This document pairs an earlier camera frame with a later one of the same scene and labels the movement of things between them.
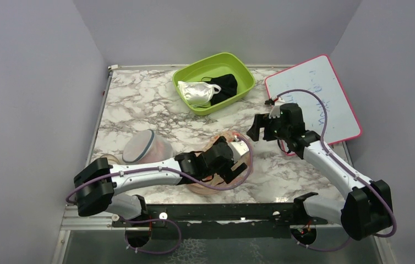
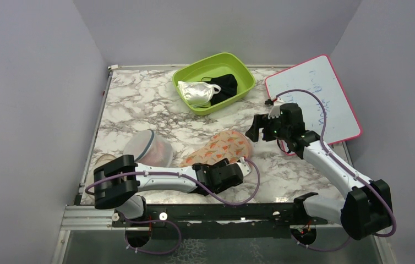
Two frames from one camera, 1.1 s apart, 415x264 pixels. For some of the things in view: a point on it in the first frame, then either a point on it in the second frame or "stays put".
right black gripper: [261, 120] stays put
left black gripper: [228, 173] to [223, 164]
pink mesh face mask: [147, 147] stays put
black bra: [228, 84] stays put
